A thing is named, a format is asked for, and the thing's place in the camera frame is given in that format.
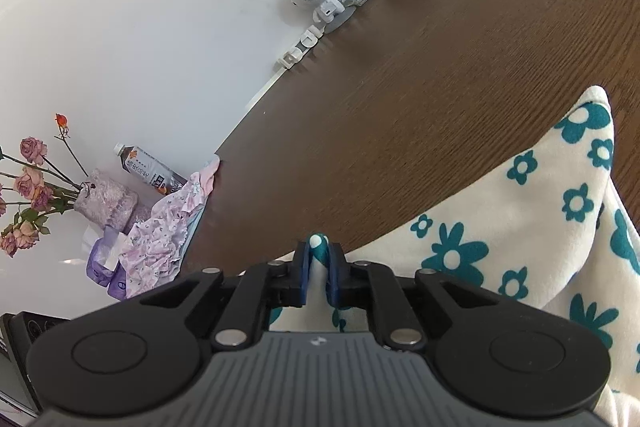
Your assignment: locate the cream teal flower garment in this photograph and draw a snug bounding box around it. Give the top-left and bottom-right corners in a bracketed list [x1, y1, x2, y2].
[248, 87, 639, 426]

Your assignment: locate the pink floral garment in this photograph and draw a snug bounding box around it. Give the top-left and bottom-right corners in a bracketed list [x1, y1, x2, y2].
[118, 155, 220, 298]

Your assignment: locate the dark tea bottle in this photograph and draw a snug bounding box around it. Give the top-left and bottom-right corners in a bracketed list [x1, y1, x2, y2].
[114, 143, 186, 196]

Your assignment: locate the lower purple tissue pack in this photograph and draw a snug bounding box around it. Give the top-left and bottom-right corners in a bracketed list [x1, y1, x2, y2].
[107, 265, 127, 301]

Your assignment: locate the purple tissue pack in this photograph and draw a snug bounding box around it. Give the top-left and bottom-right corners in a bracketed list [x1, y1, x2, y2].
[107, 265, 127, 301]
[86, 227, 127, 287]

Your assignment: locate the upper purple tissue pack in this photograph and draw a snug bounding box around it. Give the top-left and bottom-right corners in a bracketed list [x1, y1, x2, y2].
[86, 227, 127, 287]

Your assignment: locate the lilac textured vase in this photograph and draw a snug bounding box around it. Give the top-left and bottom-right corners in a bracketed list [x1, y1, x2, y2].
[74, 169, 151, 234]

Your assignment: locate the white letter ornament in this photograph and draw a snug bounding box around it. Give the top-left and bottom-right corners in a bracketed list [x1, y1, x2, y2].
[276, 24, 326, 70]

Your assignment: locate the black box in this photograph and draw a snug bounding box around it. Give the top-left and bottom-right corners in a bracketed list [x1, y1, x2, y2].
[1, 312, 74, 417]

